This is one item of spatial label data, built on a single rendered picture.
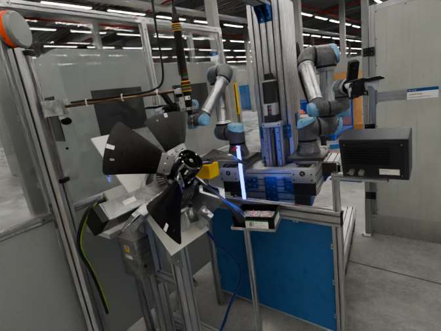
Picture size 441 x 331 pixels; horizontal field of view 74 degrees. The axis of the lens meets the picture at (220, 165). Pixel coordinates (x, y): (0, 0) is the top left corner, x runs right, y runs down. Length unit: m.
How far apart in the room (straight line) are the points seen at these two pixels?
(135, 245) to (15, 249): 0.58
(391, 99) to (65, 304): 2.73
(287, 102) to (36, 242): 1.69
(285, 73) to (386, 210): 1.64
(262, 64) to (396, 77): 1.17
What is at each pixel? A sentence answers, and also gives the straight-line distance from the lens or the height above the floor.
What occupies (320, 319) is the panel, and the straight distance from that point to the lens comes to 1.97.
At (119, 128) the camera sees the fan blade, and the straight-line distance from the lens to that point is 1.28.
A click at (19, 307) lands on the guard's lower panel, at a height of 0.60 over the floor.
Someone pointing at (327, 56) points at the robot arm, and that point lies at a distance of 1.91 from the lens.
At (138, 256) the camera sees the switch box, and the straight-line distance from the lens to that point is 1.60.
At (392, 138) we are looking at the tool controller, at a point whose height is 1.23.
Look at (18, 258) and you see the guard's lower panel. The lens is 1.82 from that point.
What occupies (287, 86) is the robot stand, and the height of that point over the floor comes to 1.47.
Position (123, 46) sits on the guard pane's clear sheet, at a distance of 2.12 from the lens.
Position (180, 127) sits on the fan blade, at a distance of 1.47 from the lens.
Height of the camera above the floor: 1.49
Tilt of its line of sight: 14 degrees down
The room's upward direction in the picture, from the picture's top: 8 degrees counter-clockwise
